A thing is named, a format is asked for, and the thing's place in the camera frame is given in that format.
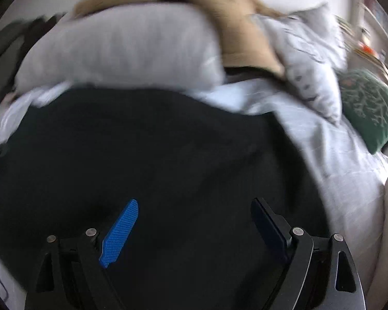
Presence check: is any cluttered bedside shelf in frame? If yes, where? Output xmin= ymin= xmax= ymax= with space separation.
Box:
xmin=338 ymin=0 xmax=388 ymax=85

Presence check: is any green coral pattern cushion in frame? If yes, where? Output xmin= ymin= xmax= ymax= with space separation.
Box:
xmin=338 ymin=69 xmax=388 ymax=154

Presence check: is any light plaid bed duvet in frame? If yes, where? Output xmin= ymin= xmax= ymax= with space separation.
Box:
xmin=0 ymin=79 xmax=388 ymax=309

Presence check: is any grey patterned pillow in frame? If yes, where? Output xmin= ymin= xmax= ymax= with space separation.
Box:
xmin=251 ymin=3 xmax=347 ymax=125

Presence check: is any white pillow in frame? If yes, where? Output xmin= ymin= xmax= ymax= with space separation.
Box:
xmin=15 ymin=3 xmax=225 ymax=93

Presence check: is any tan fleece blanket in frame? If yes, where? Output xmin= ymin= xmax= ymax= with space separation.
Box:
xmin=73 ymin=0 xmax=285 ymax=78

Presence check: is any black button-up coat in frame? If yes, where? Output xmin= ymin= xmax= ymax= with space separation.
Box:
xmin=0 ymin=88 xmax=329 ymax=309

